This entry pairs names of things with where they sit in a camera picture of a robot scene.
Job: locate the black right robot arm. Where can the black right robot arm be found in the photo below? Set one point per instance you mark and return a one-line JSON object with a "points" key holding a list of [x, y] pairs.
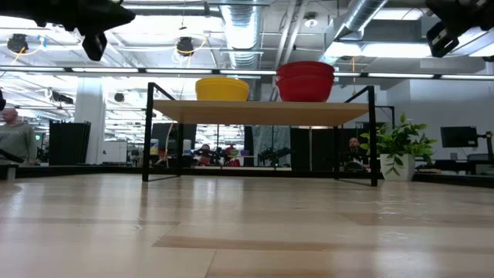
{"points": [[486, 11]]}

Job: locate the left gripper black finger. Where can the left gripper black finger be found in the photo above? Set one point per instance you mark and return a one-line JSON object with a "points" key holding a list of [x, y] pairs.
{"points": [[116, 24], [117, 11]]}

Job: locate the white building column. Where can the white building column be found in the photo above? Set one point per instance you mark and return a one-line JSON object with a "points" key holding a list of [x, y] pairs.
{"points": [[90, 123]]}

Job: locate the green plant in white pot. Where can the green plant in white pot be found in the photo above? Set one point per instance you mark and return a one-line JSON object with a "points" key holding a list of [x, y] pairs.
{"points": [[397, 166]]}

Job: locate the black room partition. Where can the black room partition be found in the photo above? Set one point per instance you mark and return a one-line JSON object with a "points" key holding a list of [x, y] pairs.
{"points": [[69, 143], [312, 148]]}

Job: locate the silver metal post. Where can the silver metal post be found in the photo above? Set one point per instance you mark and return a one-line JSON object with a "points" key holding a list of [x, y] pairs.
{"points": [[11, 173]]}

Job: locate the red bowls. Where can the red bowls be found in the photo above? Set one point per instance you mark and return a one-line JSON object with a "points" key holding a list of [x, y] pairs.
{"points": [[305, 92]]}

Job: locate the wooden shelf with black legs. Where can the wooden shelf with black legs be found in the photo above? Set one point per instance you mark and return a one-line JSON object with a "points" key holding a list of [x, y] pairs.
{"points": [[262, 112]]}

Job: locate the red floral ceramic bowl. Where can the red floral ceramic bowl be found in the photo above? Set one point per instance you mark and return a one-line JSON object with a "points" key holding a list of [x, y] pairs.
{"points": [[305, 66], [305, 76]]}

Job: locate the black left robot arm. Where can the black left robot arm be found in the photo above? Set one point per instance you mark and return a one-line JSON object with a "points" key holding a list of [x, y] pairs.
{"points": [[23, 5]]}

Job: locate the person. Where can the person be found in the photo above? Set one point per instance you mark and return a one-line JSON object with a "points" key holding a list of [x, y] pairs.
{"points": [[17, 139], [204, 154], [353, 148]]}

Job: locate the round ceiling fixture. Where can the round ceiling fixture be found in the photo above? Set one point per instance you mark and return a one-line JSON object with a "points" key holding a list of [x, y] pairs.
{"points": [[310, 21]]}

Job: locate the long ceiling light bar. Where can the long ceiling light bar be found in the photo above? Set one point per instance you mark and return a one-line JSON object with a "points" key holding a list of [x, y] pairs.
{"points": [[104, 70]]}

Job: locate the round silver ceiling duct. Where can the round silver ceiling duct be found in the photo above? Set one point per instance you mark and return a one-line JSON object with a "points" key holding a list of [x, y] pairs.
{"points": [[363, 15], [241, 34]]}

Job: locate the white labelled bottle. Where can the white labelled bottle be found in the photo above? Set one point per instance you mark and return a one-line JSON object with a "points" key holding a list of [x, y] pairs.
{"points": [[187, 146], [154, 146]]}

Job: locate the black computer monitor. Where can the black computer monitor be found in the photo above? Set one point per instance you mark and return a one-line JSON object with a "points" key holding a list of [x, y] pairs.
{"points": [[459, 136]]}

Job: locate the black background robot arm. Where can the black background robot arm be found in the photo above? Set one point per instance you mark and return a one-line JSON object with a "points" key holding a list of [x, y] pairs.
{"points": [[9, 156], [274, 155]]}

